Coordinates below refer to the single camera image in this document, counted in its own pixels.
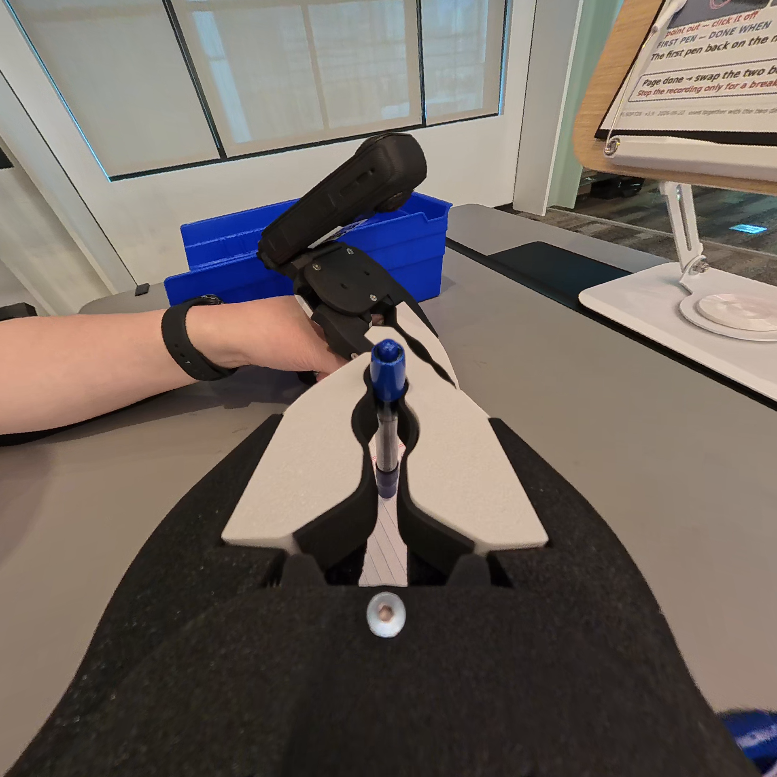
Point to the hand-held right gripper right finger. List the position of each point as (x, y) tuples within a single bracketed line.
[(473, 473)]

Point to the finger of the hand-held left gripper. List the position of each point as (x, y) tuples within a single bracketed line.
[(419, 361), (425, 331)]

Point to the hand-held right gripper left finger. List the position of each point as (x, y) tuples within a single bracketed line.
[(297, 467)]

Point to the blue retractable pen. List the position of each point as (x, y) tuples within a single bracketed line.
[(753, 743), (388, 376)]

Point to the white lined notepad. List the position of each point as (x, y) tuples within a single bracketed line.
[(382, 546)]

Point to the person's left forearm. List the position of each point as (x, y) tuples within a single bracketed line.
[(85, 370)]

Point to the person's left hand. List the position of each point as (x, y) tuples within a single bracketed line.
[(267, 334)]

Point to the blue plastic bin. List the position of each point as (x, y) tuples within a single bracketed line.
[(413, 255)]

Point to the black wristwatch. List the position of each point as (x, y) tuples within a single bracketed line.
[(182, 340)]

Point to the white document stand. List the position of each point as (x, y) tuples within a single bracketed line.
[(655, 309)]

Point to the wooden stand board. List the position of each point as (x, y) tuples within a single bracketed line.
[(613, 79)]

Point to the printed instruction sheet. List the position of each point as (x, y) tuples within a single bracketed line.
[(704, 67)]

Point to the frosted window with dark frame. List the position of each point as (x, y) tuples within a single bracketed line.
[(261, 73)]

